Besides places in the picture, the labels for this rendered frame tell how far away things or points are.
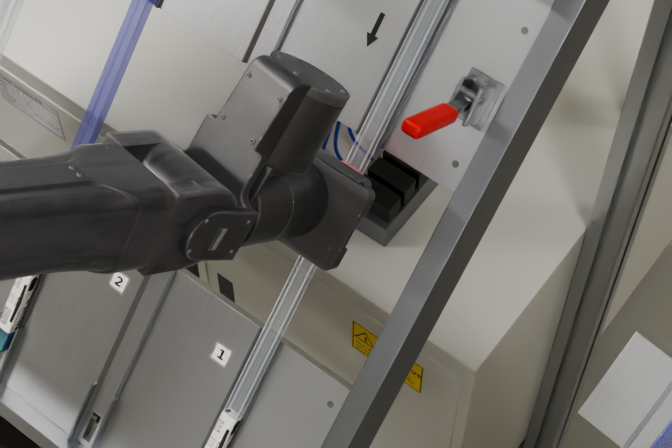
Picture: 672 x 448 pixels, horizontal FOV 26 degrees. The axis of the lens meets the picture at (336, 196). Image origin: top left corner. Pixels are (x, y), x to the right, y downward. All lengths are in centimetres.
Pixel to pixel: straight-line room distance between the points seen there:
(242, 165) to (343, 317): 63
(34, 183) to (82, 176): 4
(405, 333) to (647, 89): 34
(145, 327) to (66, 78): 46
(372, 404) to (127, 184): 37
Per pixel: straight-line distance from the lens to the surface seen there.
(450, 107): 101
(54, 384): 129
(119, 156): 84
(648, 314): 217
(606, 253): 151
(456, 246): 106
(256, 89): 89
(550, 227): 149
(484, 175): 105
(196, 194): 84
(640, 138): 133
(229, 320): 117
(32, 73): 162
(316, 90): 89
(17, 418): 129
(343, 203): 100
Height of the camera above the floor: 190
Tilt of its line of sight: 59 degrees down
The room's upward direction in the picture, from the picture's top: straight up
